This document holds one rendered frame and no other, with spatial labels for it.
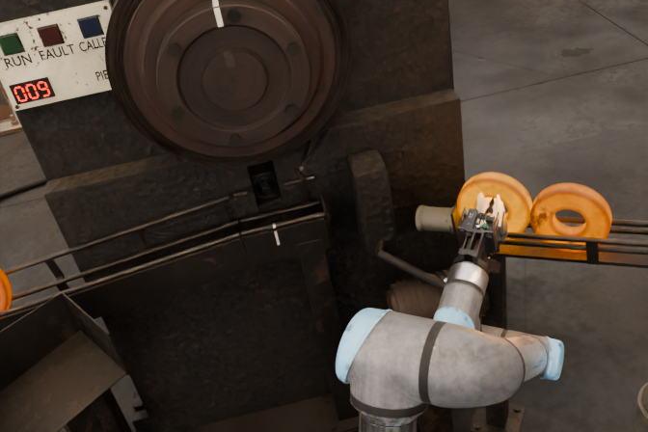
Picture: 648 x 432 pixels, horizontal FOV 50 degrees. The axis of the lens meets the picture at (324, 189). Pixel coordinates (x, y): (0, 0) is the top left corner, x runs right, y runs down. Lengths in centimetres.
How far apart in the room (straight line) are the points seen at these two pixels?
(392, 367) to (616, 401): 119
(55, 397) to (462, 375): 89
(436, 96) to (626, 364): 99
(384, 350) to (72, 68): 89
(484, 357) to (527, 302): 136
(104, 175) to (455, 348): 95
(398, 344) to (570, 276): 150
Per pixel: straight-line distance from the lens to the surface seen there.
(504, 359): 101
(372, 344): 100
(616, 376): 216
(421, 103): 162
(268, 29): 126
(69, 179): 166
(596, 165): 296
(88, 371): 156
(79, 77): 154
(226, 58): 127
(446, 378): 97
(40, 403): 157
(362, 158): 158
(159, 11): 131
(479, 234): 138
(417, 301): 161
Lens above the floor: 164
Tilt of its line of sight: 34 degrees down
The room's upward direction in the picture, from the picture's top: 11 degrees counter-clockwise
